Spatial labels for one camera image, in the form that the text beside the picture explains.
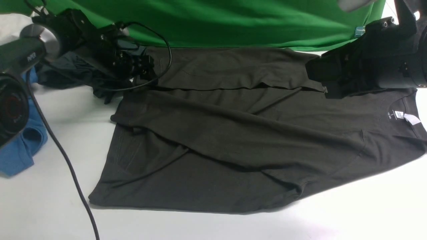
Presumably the blue binder clip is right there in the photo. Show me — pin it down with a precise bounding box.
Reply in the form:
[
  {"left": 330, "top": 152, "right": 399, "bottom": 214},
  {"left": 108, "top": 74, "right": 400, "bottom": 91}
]
[{"left": 354, "top": 26, "right": 366, "bottom": 38}]

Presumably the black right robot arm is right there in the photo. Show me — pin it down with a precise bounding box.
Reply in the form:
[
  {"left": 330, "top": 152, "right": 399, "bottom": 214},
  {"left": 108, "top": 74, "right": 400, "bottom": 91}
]
[{"left": 305, "top": 0, "right": 427, "bottom": 99}]

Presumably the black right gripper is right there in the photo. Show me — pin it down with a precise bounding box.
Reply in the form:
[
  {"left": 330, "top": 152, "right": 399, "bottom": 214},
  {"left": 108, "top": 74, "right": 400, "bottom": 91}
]
[{"left": 305, "top": 43, "right": 384, "bottom": 100}]

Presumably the dark gray long-sleeve shirt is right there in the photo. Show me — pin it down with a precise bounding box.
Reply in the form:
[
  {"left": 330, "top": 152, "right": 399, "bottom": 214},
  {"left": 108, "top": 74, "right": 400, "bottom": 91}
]
[{"left": 89, "top": 48, "right": 426, "bottom": 213}]

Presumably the blue crumpled shirt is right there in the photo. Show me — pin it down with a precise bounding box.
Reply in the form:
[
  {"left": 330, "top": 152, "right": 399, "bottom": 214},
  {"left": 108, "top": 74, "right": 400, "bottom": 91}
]
[{"left": 0, "top": 68, "right": 48, "bottom": 177}]

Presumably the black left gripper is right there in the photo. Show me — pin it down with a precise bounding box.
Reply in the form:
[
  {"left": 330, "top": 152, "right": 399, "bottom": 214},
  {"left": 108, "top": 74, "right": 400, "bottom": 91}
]
[{"left": 83, "top": 26, "right": 150, "bottom": 80}]

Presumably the dark teal crumpled shirt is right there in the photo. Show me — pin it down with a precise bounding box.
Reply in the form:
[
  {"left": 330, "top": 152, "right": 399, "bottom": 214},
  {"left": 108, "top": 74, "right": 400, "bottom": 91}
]
[{"left": 35, "top": 53, "right": 133, "bottom": 104}]

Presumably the green backdrop cloth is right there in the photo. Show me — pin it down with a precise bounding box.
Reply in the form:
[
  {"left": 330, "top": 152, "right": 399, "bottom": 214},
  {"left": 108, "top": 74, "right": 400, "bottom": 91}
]
[{"left": 0, "top": 0, "right": 387, "bottom": 52}]

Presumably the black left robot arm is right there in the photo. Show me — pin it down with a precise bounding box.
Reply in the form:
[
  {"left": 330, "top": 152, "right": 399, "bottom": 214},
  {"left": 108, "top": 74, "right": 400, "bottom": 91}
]
[{"left": 1, "top": 9, "right": 155, "bottom": 146}]

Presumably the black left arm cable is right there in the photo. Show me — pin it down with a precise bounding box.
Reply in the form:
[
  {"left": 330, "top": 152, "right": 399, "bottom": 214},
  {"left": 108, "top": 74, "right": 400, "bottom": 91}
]
[{"left": 25, "top": 22, "right": 172, "bottom": 240}]

